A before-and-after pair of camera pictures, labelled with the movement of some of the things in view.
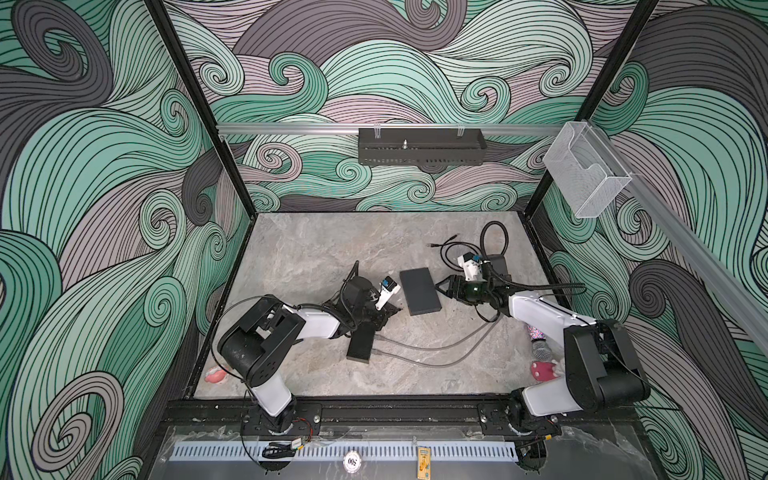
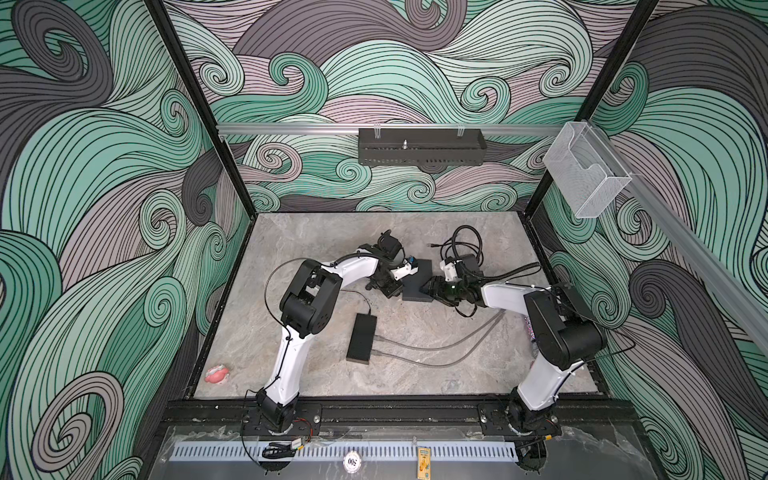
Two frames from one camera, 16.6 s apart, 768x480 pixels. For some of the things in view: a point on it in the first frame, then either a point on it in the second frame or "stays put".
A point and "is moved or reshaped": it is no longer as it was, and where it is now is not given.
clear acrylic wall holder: [584, 169] stays put
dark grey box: [420, 291] is moved or reshaped
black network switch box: [360, 346] stays put
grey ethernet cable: [436, 365] stays put
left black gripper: [383, 314] -> [395, 289]
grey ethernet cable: [439, 347] stays put
